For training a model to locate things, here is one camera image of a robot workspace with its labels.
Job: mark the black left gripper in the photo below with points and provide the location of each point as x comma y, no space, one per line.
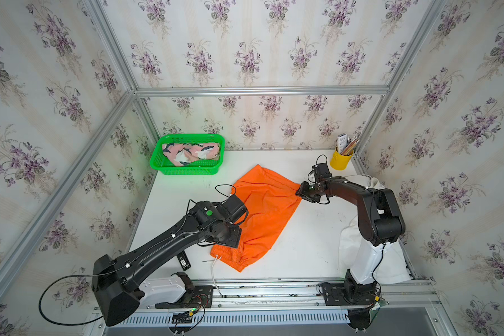
235,241

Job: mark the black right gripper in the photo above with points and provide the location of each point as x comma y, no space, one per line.
301,192

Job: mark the orange shorts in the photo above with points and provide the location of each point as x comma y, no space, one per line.
272,201

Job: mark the pink shark print shorts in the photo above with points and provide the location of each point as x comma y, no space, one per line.
185,154

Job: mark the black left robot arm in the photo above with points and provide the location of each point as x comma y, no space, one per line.
118,283

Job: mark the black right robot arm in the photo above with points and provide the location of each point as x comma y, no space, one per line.
379,221

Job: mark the yellow pen cup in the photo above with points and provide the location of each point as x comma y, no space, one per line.
340,162

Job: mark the black remote-like device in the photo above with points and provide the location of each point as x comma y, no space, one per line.
184,261

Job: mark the pencils in cup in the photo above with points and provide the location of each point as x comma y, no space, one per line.
345,144

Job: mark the green plastic basket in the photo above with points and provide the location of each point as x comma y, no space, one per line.
202,167

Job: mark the small green-lit circuit board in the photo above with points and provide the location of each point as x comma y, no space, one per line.
182,317

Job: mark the white cloth garment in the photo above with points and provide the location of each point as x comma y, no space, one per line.
392,269

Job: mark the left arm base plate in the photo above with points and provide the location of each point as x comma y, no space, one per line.
192,295

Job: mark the aluminium front rail frame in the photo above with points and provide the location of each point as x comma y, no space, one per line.
408,308

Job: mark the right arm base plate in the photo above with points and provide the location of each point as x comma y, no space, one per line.
349,293

